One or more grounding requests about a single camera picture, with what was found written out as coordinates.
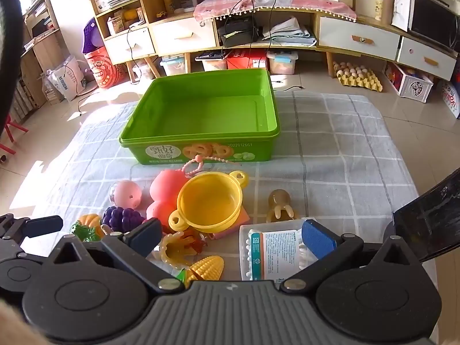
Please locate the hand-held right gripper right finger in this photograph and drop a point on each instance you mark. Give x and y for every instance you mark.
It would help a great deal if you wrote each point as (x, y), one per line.
(318, 237)

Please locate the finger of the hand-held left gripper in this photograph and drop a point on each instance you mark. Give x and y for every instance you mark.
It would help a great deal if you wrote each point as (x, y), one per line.
(43, 224)

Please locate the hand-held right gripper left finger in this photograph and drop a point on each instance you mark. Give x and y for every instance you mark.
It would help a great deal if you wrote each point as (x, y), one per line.
(145, 233)

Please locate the translucent yellow teether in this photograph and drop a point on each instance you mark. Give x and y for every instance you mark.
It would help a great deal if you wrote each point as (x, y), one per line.
(170, 249)

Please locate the clear cotton swab container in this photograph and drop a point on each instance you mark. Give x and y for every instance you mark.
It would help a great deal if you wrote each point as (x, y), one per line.
(276, 253)

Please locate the orange toy pumpkin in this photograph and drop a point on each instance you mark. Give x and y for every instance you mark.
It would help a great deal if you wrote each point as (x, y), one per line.
(90, 222)

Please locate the orange translucent toy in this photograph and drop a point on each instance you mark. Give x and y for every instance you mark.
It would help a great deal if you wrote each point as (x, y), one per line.
(196, 244)

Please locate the beige octopus toy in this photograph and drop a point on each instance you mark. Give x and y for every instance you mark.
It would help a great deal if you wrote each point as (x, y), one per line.
(280, 201)

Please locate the yellow toy pot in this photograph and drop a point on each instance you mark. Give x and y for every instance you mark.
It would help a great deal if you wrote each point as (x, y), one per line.
(208, 201)

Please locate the green plastic box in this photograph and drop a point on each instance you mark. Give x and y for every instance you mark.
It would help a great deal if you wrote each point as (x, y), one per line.
(201, 115)

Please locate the purple toy grapes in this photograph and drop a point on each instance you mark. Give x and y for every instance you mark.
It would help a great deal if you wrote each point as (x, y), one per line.
(120, 217)

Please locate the pink ball rattle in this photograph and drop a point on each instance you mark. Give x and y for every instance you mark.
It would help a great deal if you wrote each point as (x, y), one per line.
(125, 194)

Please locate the pink gourd toy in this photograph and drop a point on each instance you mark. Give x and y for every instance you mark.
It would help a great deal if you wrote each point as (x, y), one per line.
(167, 194)

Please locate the yellow toy corn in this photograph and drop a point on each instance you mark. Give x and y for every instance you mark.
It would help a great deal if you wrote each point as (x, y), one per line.
(206, 267)

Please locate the pink flat block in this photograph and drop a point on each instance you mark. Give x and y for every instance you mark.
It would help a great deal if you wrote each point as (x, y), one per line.
(244, 219)

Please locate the grey checked blanket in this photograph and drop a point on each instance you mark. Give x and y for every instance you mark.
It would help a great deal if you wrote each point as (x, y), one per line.
(341, 143)

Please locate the red stool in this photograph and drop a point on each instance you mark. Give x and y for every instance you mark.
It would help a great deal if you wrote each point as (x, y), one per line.
(10, 129)

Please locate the black glossy panel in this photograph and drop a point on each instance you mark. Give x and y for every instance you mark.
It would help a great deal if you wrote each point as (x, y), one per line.
(427, 219)

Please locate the white printed sack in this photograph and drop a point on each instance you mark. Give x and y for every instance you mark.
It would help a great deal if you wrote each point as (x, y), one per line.
(66, 79)

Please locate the yellow egg tray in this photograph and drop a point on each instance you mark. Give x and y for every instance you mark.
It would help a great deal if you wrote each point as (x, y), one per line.
(355, 75)

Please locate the red printed bag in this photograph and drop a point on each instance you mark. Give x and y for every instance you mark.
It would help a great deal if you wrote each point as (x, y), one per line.
(104, 68)

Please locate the clear storage box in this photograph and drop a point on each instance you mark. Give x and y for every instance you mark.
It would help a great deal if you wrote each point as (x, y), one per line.
(282, 63)
(172, 66)
(214, 63)

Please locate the wooden bookshelf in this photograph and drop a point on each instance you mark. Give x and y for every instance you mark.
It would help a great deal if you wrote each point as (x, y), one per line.
(43, 50)

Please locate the white patterned box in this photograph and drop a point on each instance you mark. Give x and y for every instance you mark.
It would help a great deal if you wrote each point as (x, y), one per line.
(409, 84)

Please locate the small white drawer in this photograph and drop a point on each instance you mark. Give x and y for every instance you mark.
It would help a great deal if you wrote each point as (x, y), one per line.
(413, 55)
(125, 46)

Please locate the red cardboard box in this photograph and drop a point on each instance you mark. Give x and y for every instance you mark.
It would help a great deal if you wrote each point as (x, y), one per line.
(248, 59)

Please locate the white box red print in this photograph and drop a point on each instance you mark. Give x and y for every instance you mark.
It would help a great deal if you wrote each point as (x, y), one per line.
(452, 100)

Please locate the purple plastic basket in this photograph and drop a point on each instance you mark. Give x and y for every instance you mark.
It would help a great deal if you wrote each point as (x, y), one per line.
(91, 36)

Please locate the wide white drawer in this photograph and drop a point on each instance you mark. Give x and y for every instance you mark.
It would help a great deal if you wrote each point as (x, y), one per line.
(345, 30)
(179, 37)

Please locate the pile of papers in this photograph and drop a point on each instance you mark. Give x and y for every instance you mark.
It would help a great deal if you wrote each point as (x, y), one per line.
(287, 32)

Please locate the small cardboard box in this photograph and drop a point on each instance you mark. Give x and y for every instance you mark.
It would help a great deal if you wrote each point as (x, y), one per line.
(115, 25)

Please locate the orange round ornament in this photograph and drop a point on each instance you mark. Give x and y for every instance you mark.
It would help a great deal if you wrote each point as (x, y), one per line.
(130, 14)

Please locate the black bag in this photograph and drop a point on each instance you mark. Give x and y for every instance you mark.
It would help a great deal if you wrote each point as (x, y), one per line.
(237, 30)

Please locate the yellow bottle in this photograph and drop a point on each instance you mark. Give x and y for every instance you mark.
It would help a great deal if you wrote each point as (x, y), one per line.
(168, 1)

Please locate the pink fringed cloth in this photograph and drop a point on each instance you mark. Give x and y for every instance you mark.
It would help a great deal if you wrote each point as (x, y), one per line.
(305, 3)

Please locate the white paper bag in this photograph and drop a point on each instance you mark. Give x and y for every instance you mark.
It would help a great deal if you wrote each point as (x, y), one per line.
(401, 9)

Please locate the black microwave oven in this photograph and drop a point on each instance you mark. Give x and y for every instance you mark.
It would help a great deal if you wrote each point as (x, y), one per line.
(431, 19)

